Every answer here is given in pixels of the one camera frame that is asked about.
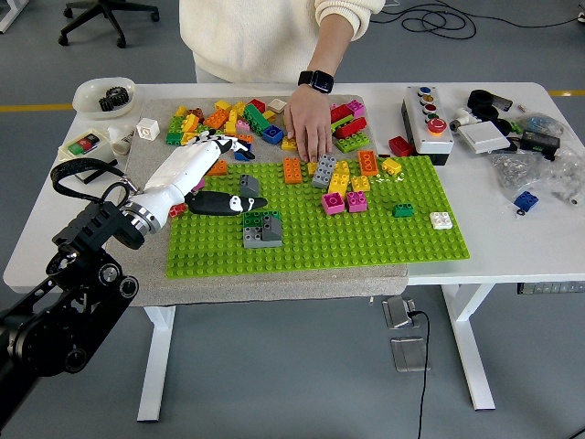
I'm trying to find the person's left hand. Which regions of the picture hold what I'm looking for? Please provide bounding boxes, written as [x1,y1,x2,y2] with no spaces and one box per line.
[282,84,334,164]

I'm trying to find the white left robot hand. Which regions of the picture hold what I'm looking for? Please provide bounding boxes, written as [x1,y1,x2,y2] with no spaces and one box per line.
[135,129,270,230]

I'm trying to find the long red toy brick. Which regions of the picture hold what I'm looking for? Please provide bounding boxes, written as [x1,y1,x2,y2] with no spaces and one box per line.
[330,103,355,125]

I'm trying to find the rounded red toy brick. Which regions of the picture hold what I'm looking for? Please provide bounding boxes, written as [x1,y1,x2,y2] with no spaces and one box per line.
[333,116,368,139]

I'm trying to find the white cube toy brick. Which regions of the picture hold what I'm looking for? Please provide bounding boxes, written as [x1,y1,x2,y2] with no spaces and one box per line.
[135,117,161,141]

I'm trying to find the grey eight-stud toy brick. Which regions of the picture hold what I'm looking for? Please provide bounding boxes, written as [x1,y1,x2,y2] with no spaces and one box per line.
[311,154,338,190]
[241,226,283,250]

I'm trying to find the long yellow toy brick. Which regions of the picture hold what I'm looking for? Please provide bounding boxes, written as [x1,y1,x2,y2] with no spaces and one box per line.
[326,160,351,198]

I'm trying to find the dark green toy brick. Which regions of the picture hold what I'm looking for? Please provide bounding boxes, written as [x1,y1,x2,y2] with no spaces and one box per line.
[242,210,282,230]

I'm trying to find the green toy baseplate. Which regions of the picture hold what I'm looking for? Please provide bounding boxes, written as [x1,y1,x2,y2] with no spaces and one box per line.
[165,155,472,280]

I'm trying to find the black wristwatch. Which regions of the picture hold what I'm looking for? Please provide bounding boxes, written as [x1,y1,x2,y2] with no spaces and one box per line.
[297,70,335,94]

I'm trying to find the long dark green brick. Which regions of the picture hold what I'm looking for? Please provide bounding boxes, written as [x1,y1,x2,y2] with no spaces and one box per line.
[241,103,271,137]

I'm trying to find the white plastic tube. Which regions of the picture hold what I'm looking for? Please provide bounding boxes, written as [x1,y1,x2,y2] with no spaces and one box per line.
[107,125,137,156]

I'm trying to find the black gear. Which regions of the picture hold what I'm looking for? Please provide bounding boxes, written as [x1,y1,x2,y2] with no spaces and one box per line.
[98,86,130,112]

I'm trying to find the person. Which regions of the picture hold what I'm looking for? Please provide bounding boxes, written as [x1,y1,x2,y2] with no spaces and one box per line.
[178,0,385,84]

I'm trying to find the push-button control box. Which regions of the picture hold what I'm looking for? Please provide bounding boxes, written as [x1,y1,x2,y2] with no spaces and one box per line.
[400,84,454,166]

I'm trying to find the white plastic bowl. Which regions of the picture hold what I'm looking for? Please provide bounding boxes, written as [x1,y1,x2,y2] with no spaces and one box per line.
[72,76,137,121]

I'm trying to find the grey-brown mat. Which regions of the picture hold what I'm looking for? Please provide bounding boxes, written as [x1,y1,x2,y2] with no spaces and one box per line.
[98,94,410,308]

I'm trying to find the white pipe fitting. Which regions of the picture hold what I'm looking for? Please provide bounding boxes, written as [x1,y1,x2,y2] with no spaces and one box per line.
[449,106,481,134]

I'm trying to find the black office chair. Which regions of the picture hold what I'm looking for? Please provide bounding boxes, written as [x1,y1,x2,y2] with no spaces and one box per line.
[58,0,161,49]

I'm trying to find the white table leg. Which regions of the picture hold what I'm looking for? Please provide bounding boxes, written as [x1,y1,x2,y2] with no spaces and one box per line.
[136,305,177,423]
[441,283,497,412]

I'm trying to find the metal floor socket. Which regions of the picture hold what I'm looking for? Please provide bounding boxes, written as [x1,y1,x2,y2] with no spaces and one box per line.
[381,294,418,330]

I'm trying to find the clear bag blue parts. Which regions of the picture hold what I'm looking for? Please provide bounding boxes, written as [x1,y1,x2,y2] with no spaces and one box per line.
[516,112,564,137]

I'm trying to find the black power adapter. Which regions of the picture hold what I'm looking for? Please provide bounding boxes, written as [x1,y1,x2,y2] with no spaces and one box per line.
[519,130,561,162]

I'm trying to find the clear bag of screws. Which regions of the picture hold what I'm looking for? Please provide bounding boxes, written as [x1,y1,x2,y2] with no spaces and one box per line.
[488,145,585,207]

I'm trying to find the metal floor plate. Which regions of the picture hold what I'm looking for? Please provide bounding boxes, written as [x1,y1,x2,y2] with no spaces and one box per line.
[389,337,431,374]

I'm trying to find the grey table control panel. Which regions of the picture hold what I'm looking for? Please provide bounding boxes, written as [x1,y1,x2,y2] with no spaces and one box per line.
[516,281,585,295]

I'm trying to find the white green-red switch box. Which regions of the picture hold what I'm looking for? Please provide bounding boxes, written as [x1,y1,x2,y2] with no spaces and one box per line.
[58,127,119,185]

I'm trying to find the white switch plate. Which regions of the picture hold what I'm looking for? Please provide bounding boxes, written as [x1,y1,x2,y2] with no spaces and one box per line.
[456,122,512,155]

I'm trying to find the black floor cable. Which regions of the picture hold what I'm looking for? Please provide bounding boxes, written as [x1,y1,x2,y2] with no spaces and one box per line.
[381,0,585,40]

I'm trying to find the black power cord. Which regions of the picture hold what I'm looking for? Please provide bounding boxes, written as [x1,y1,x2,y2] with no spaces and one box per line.
[405,309,432,439]

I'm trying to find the white furniture frame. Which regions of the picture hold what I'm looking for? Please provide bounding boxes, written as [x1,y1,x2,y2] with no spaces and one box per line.
[0,0,31,34]

